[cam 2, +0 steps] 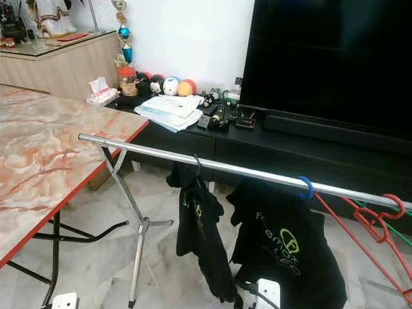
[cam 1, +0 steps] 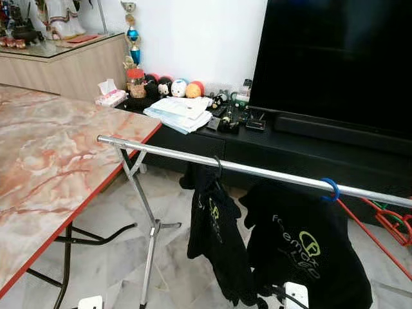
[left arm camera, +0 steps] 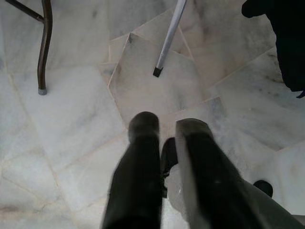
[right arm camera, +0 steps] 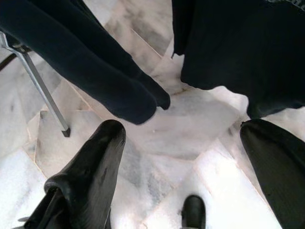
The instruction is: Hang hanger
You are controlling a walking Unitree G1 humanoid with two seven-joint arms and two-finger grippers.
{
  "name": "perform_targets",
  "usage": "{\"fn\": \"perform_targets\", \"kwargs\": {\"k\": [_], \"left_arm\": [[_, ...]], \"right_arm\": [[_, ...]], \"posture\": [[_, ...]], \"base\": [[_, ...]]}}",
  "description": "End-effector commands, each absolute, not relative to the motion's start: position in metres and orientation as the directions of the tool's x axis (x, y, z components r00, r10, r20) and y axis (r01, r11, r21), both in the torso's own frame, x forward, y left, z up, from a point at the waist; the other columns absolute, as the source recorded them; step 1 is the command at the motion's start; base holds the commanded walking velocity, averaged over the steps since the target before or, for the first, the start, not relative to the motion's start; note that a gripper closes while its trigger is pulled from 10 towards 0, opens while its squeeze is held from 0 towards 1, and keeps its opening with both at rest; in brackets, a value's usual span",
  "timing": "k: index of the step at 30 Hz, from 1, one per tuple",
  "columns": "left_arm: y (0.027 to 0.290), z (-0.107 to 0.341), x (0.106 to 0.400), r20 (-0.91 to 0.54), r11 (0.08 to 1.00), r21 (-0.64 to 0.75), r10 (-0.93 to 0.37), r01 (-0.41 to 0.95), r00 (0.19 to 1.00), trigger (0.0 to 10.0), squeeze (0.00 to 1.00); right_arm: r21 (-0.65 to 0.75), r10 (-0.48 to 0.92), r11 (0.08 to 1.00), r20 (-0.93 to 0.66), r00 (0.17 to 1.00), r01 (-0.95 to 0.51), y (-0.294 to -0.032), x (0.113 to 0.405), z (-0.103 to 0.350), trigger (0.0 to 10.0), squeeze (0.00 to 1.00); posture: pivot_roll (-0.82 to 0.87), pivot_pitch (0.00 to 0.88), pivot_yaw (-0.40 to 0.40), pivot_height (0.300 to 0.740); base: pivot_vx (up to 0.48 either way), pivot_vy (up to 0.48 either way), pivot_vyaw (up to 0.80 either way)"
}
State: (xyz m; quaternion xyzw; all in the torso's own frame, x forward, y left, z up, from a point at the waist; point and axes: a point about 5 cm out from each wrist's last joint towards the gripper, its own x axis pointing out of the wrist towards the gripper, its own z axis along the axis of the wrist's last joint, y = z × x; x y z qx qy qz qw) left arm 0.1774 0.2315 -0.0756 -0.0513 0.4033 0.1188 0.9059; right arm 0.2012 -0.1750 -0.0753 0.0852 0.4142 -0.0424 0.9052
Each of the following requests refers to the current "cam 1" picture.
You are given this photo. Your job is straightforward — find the blue plastic hanger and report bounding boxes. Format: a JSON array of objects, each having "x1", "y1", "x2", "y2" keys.
[{"x1": 320, "y1": 178, "x2": 341, "y2": 201}]

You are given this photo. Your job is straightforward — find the black shirt with Foremotion print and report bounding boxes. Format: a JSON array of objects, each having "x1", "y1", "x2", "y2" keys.
[{"x1": 239, "y1": 179, "x2": 374, "y2": 309}]

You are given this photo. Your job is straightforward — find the red plastic hanger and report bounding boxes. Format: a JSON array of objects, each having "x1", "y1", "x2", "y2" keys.
[{"x1": 336, "y1": 195, "x2": 412, "y2": 281}]

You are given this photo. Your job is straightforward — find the black soundbar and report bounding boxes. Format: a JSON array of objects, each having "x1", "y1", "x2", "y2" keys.
[{"x1": 276, "y1": 115, "x2": 412, "y2": 155}]

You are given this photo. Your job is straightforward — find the black television console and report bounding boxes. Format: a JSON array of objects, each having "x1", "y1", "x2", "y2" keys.
[{"x1": 116, "y1": 90, "x2": 412, "y2": 226}]

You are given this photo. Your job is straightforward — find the black flat television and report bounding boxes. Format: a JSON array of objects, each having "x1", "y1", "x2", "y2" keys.
[{"x1": 248, "y1": 0, "x2": 412, "y2": 139}]

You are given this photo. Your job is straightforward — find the silver metal clothes rack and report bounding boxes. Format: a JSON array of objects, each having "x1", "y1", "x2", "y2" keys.
[{"x1": 97, "y1": 134, "x2": 412, "y2": 308}]

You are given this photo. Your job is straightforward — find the black small router box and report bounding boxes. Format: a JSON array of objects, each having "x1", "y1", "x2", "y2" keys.
[{"x1": 245, "y1": 111, "x2": 267, "y2": 132}]

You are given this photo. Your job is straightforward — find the white green bottle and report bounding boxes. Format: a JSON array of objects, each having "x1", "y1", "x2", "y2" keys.
[{"x1": 232, "y1": 79, "x2": 253, "y2": 107}]

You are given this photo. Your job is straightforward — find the black shirt with small logo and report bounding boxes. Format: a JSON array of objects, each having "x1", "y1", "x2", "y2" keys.
[{"x1": 180, "y1": 164, "x2": 258, "y2": 308}]

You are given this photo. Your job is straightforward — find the orange red round plush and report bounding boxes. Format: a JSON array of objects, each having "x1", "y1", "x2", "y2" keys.
[{"x1": 185, "y1": 80, "x2": 205, "y2": 99}]

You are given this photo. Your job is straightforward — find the stack of white papers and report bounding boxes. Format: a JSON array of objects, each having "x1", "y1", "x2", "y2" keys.
[{"x1": 143, "y1": 97, "x2": 213, "y2": 135}]

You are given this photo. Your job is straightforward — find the black white mouse plush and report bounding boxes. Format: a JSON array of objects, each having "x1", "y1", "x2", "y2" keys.
[{"x1": 158, "y1": 76, "x2": 173, "y2": 97}]

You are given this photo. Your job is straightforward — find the red lid glass jar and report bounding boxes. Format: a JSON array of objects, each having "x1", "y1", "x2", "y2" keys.
[{"x1": 126, "y1": 68, "x2": 146, "y2": 98}]

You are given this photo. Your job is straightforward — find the gold blue trophy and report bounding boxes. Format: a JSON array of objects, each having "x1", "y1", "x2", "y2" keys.
[{"x1": 121, "y1": 0, "x2": 144, "y2": 68}]

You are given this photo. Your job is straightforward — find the pink tissue box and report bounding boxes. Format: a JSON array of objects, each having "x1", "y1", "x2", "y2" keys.
[{"x1": 95, "y1": 79, "x2": 128, "y2": 108}]

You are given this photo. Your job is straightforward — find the red flat tray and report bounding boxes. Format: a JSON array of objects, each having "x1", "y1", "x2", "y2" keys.
[{"x1": 68, "y1": 33, "x2": 97, "y2": 44}]

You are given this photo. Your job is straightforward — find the light wooden sideboard cabinet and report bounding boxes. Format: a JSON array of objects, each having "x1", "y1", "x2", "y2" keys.
[{"x1": 0, "y1": 32, "x2": 129, "y2": 104}]

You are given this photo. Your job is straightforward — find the black folding table legs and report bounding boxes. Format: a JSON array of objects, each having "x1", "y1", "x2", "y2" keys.
[{"x1": 26, "y1": 222, "x2": 139, "y2": 309}]

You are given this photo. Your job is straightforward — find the white porcelain figurine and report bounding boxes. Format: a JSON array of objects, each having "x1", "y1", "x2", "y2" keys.
[{"x1": 39, "y1": 0, "x2": 88, "y2": 41}]

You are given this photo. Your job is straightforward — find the black incense pot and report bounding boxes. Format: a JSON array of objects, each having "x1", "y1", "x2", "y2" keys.
[{"x1": 10, "y1": 23, "x2": 46, "y2": 46}]

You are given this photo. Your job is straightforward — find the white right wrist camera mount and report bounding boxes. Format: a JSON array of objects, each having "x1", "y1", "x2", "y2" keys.
[{"x1": 283, "y1": 281, "x2": 311, "y2": 309}]

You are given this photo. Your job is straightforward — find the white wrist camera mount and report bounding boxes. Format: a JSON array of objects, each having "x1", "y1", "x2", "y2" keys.
[
  {"x1": 283, "y1": 281, "x2": 311, "y2": 309},
  {"x1": 77, "y1": 295, "x2": 105, "y2": 309}
]

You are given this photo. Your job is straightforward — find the black wire hanger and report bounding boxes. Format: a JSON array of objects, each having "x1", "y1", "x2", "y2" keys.
[{"x1": 212, "y1": 156, "x2": 225, "y2": 181}]

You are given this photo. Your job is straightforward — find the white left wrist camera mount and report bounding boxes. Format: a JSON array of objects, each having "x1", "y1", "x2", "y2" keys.
[{"x1": 77, "y1": 295, "x2": 105, "y2": 309}]

